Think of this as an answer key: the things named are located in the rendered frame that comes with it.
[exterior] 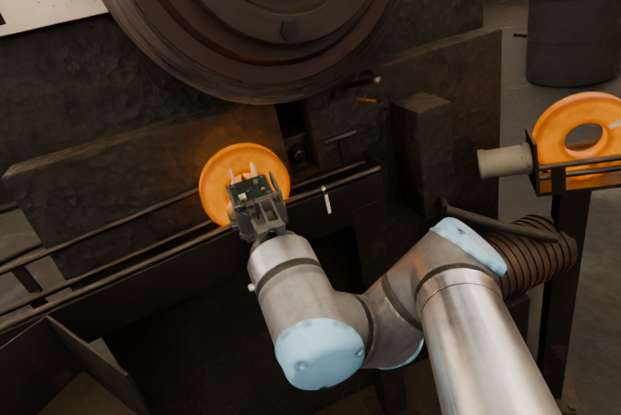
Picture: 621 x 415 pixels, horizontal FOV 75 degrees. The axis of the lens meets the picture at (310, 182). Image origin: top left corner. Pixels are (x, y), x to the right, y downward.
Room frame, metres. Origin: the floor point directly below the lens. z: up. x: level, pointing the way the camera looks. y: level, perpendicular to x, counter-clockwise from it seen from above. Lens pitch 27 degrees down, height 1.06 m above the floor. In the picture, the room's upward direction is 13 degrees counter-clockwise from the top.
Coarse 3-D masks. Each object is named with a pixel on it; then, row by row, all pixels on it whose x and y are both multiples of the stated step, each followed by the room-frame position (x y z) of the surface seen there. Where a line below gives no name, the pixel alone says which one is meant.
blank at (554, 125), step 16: (576, 96) 0.62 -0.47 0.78; (592, 96) 0.60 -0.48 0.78; (608, 96) 0.60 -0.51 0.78; (544, 112) 0.65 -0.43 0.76; (560, 112) 0.61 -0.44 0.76; (576, 112) 0.61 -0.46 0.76; (592, 112) 0.60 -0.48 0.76; (608, 112) 0.59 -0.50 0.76; (544, 128) 0.62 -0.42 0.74; (560, 128) 0.61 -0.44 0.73; (608, 128) 0.59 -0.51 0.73; (544, 144) 0.62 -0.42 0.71; (560, 144) 0.61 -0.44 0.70; (608, 144) 0.59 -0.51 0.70; (544, 160) 0.62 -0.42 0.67; (560, 160) 0.61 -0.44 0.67; (592, 176) 0.59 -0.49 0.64
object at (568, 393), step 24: (576, 192) 0.59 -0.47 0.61; (552, 216) 0.63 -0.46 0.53; (576, 216) 0.59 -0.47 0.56; (576, 240) 0.59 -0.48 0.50; (576, 264) 0.59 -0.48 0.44; (552, 288) 0.60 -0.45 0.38; (576, 288) 0.58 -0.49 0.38; (552, 312) 0.60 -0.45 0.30; (552, 336) 0.60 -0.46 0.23; (552, 360) 0.59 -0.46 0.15; (552, 384) 0.59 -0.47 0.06; (576, 408) 0.55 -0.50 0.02
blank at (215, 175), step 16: (240, 144) 0.65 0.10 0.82; (256, 144) 0.66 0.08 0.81; (224, 160) 0.62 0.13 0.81; (240, 160) 0.63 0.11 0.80; (256, 160) 0.63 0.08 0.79; (272, 160) 0.64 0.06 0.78; (208, 176) 0.61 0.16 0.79; (224, 176) 0.62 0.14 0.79; (288, 176) 0.64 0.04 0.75; (208, 192) 0.61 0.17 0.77; (224, 192) 0.61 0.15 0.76; (288, 192) 0.64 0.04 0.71; (208, 208) 0.61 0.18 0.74; (224, 208) 0.61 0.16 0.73; (224, 224) 0.61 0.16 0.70
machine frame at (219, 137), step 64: (448, 0) 0.88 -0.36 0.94; (0, 64) 0.67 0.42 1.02; (64, 64) 0.69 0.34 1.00; (128, 64) 0.72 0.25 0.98; (384, 64) 0.78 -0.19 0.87; (448, 64) 0.81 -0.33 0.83; (0, 128) 0.66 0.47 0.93; (64, 128) 0.68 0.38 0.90; (128, 128) 0.71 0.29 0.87; (192, 128) 0.68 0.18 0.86; (256, 128) 0.71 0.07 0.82; (320, 128) 0.74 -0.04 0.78; (384, 128) 0.77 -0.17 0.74; (64, 192) 0.62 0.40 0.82; (128, 192) 0.65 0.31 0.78; (64, 256) 0.61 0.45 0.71; (320, 256) 0.72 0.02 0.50; (192, 320) 0.65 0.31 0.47; (256, 320) 0.68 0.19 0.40; (192, 384) 0.63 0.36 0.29; (256, 384) 0.66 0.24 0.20
